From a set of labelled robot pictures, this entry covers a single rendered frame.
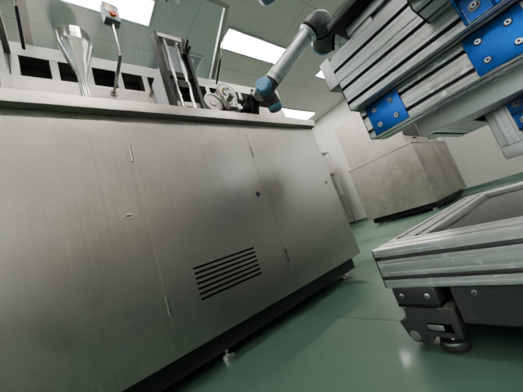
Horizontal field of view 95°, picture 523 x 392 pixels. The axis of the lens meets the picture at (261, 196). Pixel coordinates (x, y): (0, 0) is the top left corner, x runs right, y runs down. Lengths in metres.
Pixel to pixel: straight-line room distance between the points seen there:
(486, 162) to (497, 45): 4.75
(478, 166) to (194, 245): 5.07
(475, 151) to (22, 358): 5.50
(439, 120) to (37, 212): 1.04
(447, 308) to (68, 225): 0.88
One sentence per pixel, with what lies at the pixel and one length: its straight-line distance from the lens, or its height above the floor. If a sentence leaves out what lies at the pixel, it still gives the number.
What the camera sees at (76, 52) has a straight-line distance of 1.54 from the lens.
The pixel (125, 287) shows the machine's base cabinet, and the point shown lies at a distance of 0.78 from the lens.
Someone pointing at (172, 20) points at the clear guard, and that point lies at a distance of 2.00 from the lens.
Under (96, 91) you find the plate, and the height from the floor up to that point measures 1.41.
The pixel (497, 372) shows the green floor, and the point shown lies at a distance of 0.64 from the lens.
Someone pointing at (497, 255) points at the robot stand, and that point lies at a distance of 0.57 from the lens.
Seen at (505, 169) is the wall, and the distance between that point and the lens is 5.41.
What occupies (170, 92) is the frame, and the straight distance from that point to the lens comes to 1.27.
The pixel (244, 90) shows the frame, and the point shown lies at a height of 1.61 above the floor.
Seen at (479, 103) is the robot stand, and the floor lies 0.47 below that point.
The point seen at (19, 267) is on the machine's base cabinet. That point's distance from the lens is 0.78.
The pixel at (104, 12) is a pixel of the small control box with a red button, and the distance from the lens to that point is 1.70.
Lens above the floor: 0.33
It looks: 10 degrees up
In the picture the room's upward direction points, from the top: 18 degrees counter-clockwise
